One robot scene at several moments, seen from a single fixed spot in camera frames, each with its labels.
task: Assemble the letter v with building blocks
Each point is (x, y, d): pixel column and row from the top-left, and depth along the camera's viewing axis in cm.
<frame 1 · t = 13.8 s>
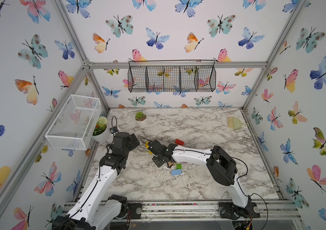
left hand: (130, 137, 81), fingers open
right hand: (158, 157, 90), fingers open
white pot flowering plant: (102, 133, 94), point 12 cm above the table
small potted succulent: (140, 118, 106), point 9 cm above the table
blue block right: (176, 172, 89), on the table

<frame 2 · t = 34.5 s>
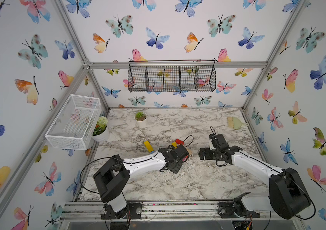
left hand: (176, 165, 85), fingers open
right hand: (207, 152, 88), fingers open
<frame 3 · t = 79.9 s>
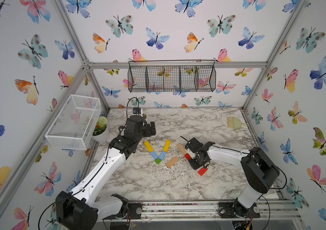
left hand: (147, 122, 77), fingers open
right hand: (195, 163, 90), fingers open
blue block left: (154, 155, 96), on the table
green small block: (157, 160, 93), on the table
yellow block long middle: (167, 145, 100), on the table
red block far: (202, 171, 88), point 2 cm above the table
natural wood block lower: (172, 161, 93), on the table
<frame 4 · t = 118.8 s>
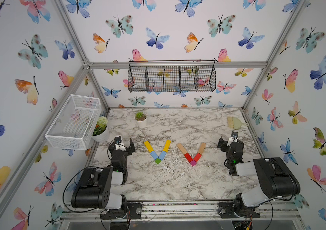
left hand: (125, 138, 89), fingers open
right hand: (231, 137, 91), fingers open
red block far: (197, 157, 95), on the table
natural wood block lower: (202, 147, 100), on the table
magenta small block: (193, 163, 93), on the table
